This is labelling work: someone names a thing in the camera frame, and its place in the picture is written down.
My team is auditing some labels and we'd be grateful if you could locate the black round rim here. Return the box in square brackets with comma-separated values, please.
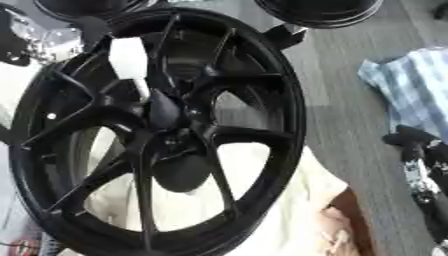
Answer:
[253, 0, 385, 30]

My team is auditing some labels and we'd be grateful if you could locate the black spoked wheel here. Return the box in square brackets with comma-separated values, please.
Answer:
[7, 7, 310, 256]

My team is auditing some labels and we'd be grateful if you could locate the blue white checked cloth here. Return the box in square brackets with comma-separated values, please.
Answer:
[355, 45, 448, 138]

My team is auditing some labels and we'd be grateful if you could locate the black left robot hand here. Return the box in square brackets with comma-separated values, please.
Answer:
[71, 14, 116, 52]

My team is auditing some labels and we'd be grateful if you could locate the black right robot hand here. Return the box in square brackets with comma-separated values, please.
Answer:
[379, 124, 448, 159]

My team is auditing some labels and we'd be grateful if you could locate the white pin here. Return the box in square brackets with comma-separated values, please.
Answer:
[106, 36, 154, 102]

